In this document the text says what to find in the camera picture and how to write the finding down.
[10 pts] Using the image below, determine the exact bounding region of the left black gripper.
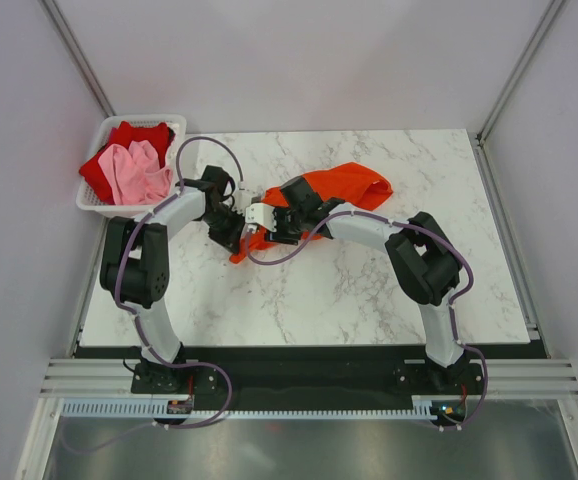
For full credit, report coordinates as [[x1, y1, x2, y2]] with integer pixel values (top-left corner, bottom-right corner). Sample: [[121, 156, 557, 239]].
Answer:
[[199, 206, 246, 257]]

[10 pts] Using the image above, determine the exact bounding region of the orange t shirt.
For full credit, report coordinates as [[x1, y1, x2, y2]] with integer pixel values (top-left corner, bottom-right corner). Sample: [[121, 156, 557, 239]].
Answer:
[[229, 162, 394, 264]]

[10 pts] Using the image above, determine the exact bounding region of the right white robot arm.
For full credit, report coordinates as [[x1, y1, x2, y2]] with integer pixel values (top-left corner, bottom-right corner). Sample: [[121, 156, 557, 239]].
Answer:
[[261, 177, 482, 394]]

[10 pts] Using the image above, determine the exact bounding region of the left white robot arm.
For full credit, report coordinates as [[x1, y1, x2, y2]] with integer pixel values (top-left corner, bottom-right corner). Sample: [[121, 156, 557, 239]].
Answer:
[[100, 166, 244, 394]]

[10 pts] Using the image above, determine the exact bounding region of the pink t shirt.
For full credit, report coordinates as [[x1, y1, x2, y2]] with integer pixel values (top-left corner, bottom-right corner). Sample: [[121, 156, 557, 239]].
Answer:
[[98, 140, 173, 205]]

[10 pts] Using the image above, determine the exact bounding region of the red t shirt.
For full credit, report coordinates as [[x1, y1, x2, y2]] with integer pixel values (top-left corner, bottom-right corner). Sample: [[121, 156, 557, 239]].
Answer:
[[79, 121, 175, 205]]

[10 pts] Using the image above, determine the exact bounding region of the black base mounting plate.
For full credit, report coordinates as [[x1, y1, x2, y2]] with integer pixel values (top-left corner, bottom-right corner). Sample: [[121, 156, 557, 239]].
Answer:
[[154, 346, 484, 409]]

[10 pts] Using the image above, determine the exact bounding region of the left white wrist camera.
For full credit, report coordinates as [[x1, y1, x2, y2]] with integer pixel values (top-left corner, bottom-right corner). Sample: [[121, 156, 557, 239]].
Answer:
[[233, 181, 256, 215]]

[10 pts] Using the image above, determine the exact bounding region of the white slotted cable duct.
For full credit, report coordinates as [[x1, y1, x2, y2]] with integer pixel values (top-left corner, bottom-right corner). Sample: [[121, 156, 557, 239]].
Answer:
[[61, 398, 437, 420]]

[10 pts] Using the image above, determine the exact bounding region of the aluminium frame rail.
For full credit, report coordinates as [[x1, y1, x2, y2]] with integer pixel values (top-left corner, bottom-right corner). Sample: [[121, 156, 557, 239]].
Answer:
[[41, 359, 578, 400]]

